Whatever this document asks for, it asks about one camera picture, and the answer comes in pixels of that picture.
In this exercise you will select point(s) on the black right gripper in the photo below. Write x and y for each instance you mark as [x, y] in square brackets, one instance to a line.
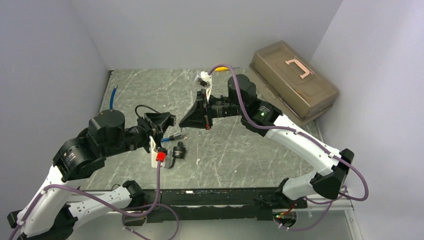
[197, 116]

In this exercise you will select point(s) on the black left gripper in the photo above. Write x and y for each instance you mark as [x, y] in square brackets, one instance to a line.
[161, 120]

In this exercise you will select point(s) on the blue cable lock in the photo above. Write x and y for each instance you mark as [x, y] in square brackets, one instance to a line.
[176, 136]

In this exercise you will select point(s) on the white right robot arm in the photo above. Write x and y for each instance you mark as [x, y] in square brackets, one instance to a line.
[261, 117]

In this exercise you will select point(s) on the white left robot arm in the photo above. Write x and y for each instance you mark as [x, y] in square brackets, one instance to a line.
[50, 215]

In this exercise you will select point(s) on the yellow screwdriver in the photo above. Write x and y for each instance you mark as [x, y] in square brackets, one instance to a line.
[221, 69]

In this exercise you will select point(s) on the brown translucent storage box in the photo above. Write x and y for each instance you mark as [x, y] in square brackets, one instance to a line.
[288, 81]

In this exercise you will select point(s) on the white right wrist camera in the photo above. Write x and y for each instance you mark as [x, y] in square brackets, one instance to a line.
[204, 79]

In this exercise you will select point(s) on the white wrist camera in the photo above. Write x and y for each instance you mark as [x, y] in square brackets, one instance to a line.
[159, 155]
[204, 79]

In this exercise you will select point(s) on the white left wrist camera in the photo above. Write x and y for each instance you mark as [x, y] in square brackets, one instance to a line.
[159, 155]

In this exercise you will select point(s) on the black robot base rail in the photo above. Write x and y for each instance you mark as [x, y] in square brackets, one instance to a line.
[259, 203]

